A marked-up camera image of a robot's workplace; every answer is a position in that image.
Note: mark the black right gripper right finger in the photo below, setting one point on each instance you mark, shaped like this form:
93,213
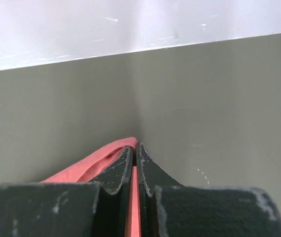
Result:
170,209

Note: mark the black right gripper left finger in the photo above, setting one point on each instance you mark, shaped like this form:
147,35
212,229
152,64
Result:
48,209

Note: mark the salmon pink t-shirt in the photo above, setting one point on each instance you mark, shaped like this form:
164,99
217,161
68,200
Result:
111,163

